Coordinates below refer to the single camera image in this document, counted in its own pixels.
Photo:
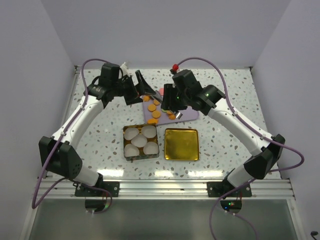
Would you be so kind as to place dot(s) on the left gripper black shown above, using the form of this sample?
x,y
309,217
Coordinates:
x,y
142,87

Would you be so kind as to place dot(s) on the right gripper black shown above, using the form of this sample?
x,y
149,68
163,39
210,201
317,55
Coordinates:
x,y
169,92

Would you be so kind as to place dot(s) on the round orange cookie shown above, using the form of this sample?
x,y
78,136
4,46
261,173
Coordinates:
x,y
152,108
156,114

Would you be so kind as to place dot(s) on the metal serving tongs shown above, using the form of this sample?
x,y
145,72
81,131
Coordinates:
x,y
178,115

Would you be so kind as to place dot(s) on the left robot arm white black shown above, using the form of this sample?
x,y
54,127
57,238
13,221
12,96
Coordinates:
x,y
58,152

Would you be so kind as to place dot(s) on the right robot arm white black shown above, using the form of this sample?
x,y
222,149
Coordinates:
x,y
265,149

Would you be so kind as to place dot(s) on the orange scalloped cookie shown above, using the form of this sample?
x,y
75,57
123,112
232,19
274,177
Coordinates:
x,y
156,102

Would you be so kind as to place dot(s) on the lavender plastic tray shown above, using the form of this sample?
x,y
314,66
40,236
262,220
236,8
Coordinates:
x,y
188,114

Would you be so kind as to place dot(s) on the pink round cookie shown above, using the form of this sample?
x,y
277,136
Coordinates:
x,y
161,91

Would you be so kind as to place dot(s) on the orange fish cookie tray edge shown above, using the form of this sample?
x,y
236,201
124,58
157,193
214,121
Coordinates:
x,y
152,121

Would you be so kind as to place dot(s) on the white paper cup top right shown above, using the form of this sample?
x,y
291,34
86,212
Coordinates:
x,y
149,131

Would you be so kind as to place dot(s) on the white paper cup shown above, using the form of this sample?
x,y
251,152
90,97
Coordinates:
x,y
130,133
151,148
131,150
149,131
139,141

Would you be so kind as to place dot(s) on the gold tin lid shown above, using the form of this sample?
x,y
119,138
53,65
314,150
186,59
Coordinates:
x,y
181,144

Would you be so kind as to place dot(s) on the white paper cup centre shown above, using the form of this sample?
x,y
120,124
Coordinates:
x,y
139,141

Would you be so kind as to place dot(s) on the square cookie tin box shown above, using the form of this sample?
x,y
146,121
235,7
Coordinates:
x,y
142,156

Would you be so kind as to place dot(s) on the white paper cup bottom right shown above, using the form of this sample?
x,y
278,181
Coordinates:
x,y
151,148

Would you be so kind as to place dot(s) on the white paper cup top left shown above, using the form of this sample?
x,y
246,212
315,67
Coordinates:
x,y
130,133

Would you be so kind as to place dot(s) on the white paper cup bottom left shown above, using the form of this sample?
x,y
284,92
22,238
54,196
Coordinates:
x,y
131,150

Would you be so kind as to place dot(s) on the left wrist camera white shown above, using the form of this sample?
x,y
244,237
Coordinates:
x,y
125,68

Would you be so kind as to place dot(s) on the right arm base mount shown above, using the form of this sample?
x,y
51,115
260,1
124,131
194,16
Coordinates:
x,y
232,198

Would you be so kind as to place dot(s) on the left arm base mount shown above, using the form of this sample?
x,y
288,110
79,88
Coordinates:
x,y
99,198

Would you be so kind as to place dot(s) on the aluminium front rail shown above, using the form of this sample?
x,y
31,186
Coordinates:
x,y
270,189

